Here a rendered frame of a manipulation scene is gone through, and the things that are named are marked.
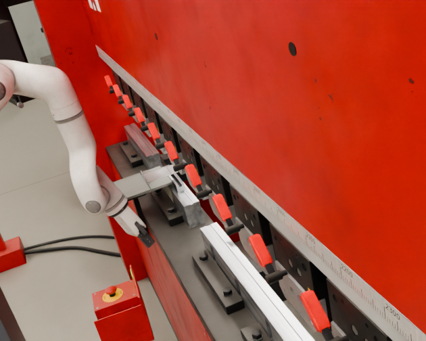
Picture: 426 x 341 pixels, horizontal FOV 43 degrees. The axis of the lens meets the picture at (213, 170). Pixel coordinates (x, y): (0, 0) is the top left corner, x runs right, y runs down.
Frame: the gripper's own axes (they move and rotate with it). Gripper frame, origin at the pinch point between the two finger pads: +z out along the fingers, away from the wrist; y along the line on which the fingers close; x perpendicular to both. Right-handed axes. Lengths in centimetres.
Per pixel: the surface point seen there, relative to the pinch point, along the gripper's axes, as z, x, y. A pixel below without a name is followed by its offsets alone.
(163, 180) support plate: -4.1, 23.9, -18.2
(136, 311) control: 10.6, -19.6, 8.4
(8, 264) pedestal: 30, -35, -215
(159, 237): 5.9, 5.7, -8.1
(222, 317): 14.1, -8.0, 42.2
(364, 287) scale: -23, -8, 117
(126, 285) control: 9.5, -14.3, -8.1
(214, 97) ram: -43, 13, 76
